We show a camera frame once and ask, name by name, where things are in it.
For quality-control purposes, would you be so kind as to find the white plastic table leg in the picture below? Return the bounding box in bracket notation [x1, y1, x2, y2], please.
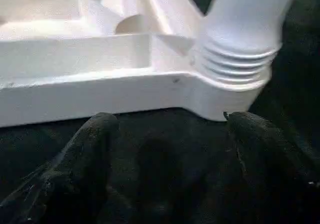
[196, 0, 300, 85]

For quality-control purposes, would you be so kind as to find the white plastic table top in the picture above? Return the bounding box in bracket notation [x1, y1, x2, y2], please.
[0, 0, 273, 129]

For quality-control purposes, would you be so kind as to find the black work surface mat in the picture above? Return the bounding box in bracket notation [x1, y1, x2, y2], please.
[0, 0, 320, 224]

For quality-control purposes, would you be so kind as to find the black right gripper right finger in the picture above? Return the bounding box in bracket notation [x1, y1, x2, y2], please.
[223, 111, 320, 224]

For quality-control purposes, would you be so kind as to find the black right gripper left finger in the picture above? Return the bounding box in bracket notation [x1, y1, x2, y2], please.
[0, 112, 120, 224]

